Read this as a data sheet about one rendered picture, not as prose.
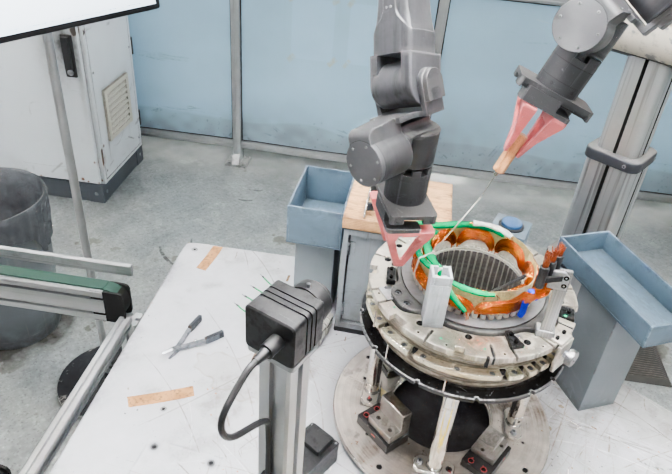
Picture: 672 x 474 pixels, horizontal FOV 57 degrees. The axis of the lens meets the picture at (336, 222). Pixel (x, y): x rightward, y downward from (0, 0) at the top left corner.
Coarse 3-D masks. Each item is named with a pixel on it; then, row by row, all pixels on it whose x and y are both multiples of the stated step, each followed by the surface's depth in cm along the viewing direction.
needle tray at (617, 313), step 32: (576, 256) 111; (608, 256) 117; (608, 288) 103; (640, 288) 110; (576, 320) 115; (608, 320) 106; (640, 320) 97; (608, 352) 109; (576, 384) 116; (608, 384) 115
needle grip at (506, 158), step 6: (522, 138) 82; (516, 144) 82; (522, 144) 82; (510, 150) 82; (516, 150) 82; (504, 156) 83; (510, 156) 83; (498, 162) 84; (504, 162) 83; (510, 162) 84; (498, 168) 84; (504, 168) 84
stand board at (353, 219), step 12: (360, 192) 122; (432, 192) 125; (444, 192) 125; (348, 204) 118; (360, 204) 119; (432, 204) 121; (444, 204) 121; (348, 216) 115; (360, 216) 115; (372, 216) 115; (444, 216) 117; (348, 228) 116; (360, 228) 115; (372, 228) 115
